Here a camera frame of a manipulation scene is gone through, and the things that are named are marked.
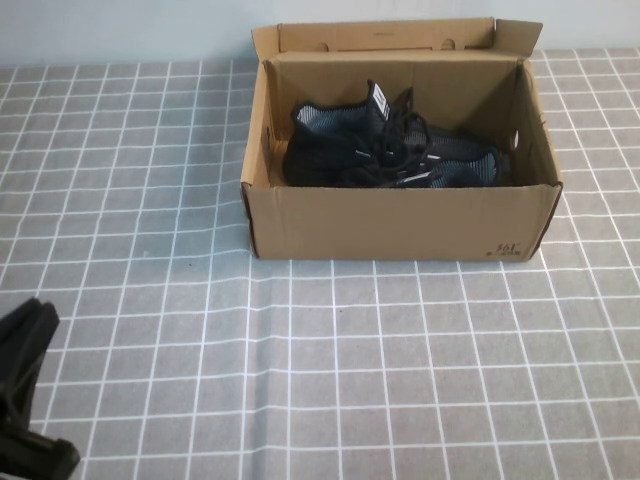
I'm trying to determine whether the grey white-grid tablecloth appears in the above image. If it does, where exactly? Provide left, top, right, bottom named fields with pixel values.
left=0, top=47, right=640, bottom=480

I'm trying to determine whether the brown cardboard shoe box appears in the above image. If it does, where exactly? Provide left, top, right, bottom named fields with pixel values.
left=240, top=17, right=565, bottom=261

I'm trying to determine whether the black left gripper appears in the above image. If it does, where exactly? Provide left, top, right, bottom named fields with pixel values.
left=0, top=298, right=81, bottom=480

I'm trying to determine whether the black knit sneaker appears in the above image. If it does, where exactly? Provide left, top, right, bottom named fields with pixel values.
left=283, top=78, right=501, bottom=187
left=339, top=147, right=515, bottom=190

